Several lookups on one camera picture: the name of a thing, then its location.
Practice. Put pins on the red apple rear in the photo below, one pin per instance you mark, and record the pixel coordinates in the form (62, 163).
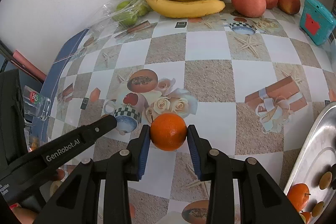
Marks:
(290, 7)

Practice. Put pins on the glass mug with logo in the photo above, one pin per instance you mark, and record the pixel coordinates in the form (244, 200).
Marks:
(35, 104)

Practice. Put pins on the teal plastic box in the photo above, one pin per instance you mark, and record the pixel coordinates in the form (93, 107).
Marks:
(317, 21)

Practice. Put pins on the bag of green fruit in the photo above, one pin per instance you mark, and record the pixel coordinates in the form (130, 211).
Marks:
(127, 12)

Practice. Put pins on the kiwi on tray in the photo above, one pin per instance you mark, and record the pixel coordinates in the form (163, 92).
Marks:
(317, 209)

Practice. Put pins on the orange tangerine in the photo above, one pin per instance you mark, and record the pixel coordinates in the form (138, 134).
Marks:
(299, 195)
(306, 216)
(168, 131)

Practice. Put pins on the red apple front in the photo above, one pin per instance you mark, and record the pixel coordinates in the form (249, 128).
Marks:
(250, 8)

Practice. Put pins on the silver metal tray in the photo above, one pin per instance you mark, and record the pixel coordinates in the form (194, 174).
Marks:
(317, 157)

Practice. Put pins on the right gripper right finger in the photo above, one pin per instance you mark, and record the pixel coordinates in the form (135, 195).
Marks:
(261, 199)

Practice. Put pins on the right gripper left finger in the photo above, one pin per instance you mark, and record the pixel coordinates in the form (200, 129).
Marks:
(76, 200)

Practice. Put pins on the brown kiwi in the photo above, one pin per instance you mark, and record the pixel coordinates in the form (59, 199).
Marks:
(325, 180)

